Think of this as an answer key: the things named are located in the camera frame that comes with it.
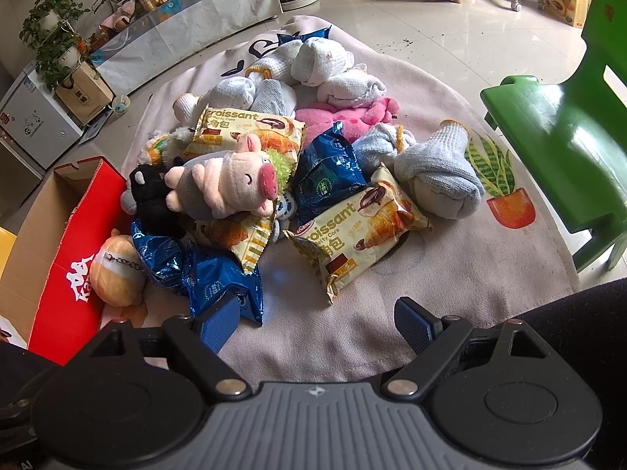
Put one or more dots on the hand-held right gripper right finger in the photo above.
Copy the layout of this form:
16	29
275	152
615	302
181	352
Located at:
414	325

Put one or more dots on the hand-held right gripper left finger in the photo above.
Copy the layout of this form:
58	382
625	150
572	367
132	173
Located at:
220	325

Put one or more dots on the blue foil snack packet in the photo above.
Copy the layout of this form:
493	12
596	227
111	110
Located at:
323	176
313	33
196	274

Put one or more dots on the pale plant-print mat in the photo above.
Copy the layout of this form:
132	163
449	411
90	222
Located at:
343	333

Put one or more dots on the croissant snack packet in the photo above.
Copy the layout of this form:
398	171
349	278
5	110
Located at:
343	240
220	132
245	242

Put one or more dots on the small white blue plush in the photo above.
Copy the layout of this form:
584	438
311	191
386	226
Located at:
286	205

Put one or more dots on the rolled grey sock right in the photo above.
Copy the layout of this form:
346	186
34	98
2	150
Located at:
441	181

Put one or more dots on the pink pig plush toy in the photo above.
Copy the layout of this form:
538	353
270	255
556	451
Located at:
230	176

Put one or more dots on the black plush toy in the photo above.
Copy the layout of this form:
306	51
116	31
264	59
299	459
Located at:
152	191

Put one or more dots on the red cardboard box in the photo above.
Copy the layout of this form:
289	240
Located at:
59	274

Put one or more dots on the green fringed toy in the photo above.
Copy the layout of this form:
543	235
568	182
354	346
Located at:
283	164

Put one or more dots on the person's dark trouser leg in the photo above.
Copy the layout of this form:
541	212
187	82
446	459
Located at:
588	328

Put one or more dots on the white yellow plush toy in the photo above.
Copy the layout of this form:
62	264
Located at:
159	149

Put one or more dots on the rolled white glove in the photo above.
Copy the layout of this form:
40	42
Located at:
352	85
272	98
279	61
188	105
379	142
318	61
228	90

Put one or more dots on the yellow object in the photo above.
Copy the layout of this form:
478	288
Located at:
6	240

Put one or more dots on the green plastic chair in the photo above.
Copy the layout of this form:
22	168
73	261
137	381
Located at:
548	127

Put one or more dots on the small cup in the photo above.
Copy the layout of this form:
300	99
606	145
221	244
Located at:
121	105

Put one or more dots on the brown paper bag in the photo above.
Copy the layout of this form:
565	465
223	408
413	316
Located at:
83	93

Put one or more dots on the white low cabinet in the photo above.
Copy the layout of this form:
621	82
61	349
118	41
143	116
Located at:
34	127

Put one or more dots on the marble-print covered cabinet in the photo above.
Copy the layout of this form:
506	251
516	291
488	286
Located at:
196	34

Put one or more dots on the small pink toy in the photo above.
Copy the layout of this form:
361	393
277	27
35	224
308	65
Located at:
117	17

